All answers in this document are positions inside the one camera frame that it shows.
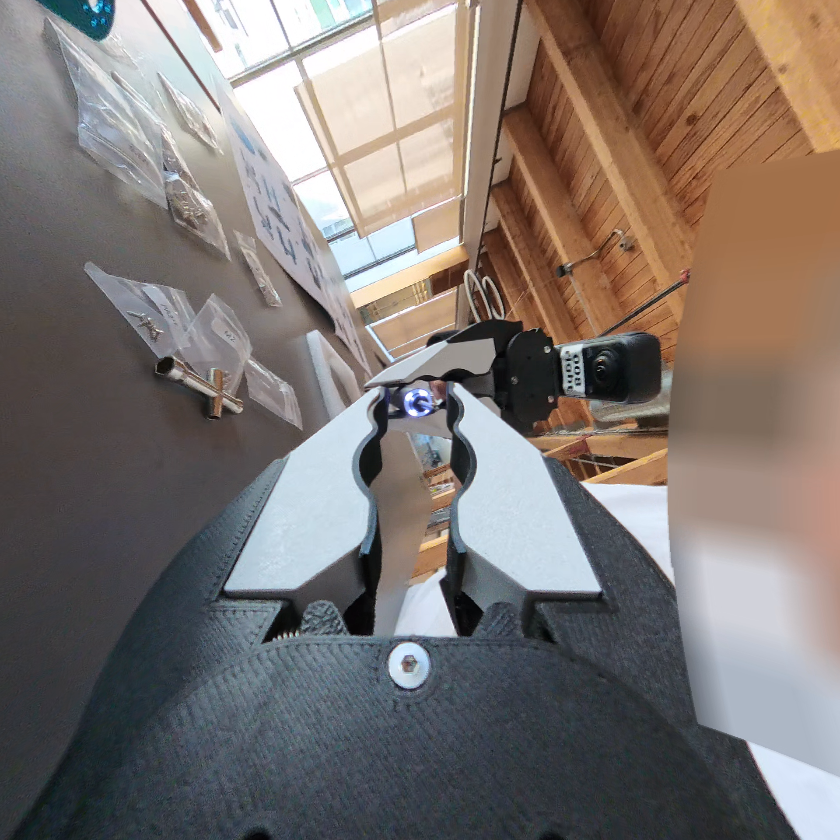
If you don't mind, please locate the flat clear labelled bag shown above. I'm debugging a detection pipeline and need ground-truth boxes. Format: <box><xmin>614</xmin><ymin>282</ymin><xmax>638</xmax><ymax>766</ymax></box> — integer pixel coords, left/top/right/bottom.
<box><xmin>244</xmin><ymin>357</ymin><xmax>304</xmax><ymax>431</ymax></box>

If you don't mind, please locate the blue toy robot arm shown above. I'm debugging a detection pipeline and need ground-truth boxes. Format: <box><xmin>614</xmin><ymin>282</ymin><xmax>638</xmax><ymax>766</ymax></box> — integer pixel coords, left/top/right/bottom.
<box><xmin>36</xmin><ymin>0</ymin><xmax>117</xmax><ymax>42</ymax></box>

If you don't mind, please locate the tall window with blinds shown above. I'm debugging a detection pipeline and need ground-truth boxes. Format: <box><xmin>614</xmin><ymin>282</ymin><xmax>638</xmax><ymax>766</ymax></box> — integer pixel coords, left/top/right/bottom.
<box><xmin>190</xmin><ymin>0</ymin><xmax>476</xmax><ymax>368</ymax></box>

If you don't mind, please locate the silver cross wrench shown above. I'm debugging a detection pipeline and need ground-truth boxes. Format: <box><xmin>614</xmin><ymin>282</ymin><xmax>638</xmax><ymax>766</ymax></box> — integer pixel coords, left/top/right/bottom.
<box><xmin>155</xmin><ymin>356</ymin><xmax>245</xmax><ymax>421</ymax></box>

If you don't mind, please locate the white foam block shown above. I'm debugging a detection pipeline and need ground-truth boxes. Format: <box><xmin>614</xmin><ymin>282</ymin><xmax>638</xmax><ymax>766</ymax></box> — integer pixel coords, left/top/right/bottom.
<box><xmin>305</xmin><ymin>330</ymin><xmax>368</xmax><ymax>427</ymax></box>

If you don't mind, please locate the dark metal tie rod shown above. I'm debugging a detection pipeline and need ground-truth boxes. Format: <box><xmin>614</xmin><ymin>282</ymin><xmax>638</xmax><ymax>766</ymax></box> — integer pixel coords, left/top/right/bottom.
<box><xmin>600</xmin><ymin>269</ymin><xmax>691</xmax><ymax>337</ymax></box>

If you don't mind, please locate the narrow clear plastic bag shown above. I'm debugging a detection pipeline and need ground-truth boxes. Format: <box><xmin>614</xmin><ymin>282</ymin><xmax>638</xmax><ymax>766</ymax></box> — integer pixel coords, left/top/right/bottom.
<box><xmin>233</xmin><ymin>230</ymin><xmax>284</xmax><ymax>308</ymax></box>

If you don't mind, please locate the printed instruction sheet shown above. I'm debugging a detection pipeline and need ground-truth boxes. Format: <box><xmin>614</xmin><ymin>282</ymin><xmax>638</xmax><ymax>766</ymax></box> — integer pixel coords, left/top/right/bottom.
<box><xmin>217</xmin><ymin>85</ymin><xmax>375</xmax><ymax>375</ymax></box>

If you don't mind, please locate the metal air duct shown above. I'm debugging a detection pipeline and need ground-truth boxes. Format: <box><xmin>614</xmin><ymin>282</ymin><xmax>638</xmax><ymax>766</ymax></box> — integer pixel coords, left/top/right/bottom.
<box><xmin>591</xmin><ymin>394</ymin><xmax>672</xmax><ymax>424</ymax></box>

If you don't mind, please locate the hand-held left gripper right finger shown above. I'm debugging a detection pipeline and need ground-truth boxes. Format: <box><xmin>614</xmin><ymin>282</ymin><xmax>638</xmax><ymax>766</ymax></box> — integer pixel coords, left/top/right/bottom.
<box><xmin>441</xmin><ymin>382</ymin><xmax>603</xmax><ymax>636</ymax></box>

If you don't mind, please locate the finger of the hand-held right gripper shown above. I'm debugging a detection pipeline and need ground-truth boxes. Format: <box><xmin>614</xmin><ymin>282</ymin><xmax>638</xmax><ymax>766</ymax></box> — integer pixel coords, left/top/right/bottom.
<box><xmin>363</xmin><ymin>338</ymin><xmax>500</xmax><ymax>391</ymax></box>
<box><xmin>392</xmin><ymin>377</ymin><xmax>505</xmax><ymax>439</ymax></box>

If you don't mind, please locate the large clear labelled bag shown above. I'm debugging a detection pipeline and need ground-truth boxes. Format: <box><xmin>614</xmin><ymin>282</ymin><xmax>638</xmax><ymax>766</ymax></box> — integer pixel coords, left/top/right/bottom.
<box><xmin>42</xmin><ymin>16</ymin><xmax>170</xmax><ymax>210</ymax></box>

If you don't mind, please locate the metal conduit pipe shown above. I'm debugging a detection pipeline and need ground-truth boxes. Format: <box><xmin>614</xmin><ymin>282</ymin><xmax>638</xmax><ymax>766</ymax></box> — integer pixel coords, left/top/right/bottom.
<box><xmin>556</xmin><ymin>228</ymin><xmax>636</xmax><ymax>278</ymax></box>

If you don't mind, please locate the clear bag of pointed screws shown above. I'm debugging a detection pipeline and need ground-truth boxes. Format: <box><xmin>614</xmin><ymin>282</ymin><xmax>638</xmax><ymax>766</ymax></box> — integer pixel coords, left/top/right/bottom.
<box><xmin>84</xmin><ymin>262</ymin><xmax>198</xmax><ymax>358</ymax></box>

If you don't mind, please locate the black electric screwdriver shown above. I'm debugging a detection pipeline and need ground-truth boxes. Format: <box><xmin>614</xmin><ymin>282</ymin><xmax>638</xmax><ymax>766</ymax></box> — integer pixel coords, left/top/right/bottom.
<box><xmin>386</xmin><ymin>384</ymin><xmax>454</xmax><ymax>424</ymax></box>

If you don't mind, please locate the clear bag of small nuts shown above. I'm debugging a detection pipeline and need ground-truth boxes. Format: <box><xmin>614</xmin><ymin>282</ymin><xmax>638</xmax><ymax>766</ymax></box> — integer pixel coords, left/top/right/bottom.
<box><xmin>180</xmin><ymin>294</ymin><xmax>253</xmax><ymax>388</ymax></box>

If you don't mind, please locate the clear bag of silver screws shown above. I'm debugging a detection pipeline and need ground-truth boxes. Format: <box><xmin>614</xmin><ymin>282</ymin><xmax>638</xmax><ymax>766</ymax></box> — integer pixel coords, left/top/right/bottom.
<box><xmin>161</xmin><ymin>128</ymin><xmax>232</xmax><ymax>261</ymax></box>

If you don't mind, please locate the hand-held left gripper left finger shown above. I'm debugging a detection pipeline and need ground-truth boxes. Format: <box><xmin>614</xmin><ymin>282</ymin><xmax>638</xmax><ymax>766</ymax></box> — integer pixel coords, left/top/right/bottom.
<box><xmin>223</xmin><ymin>386</ymin><xmax>388</xmax><ymax>636</ymax></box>

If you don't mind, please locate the wooden railing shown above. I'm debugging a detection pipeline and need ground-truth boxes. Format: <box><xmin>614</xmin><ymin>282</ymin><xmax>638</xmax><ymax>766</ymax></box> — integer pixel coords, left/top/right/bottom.
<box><xmin>532</xmin><ymin>427</ymin><xmax>669</xmax><ymax>487</ymax></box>

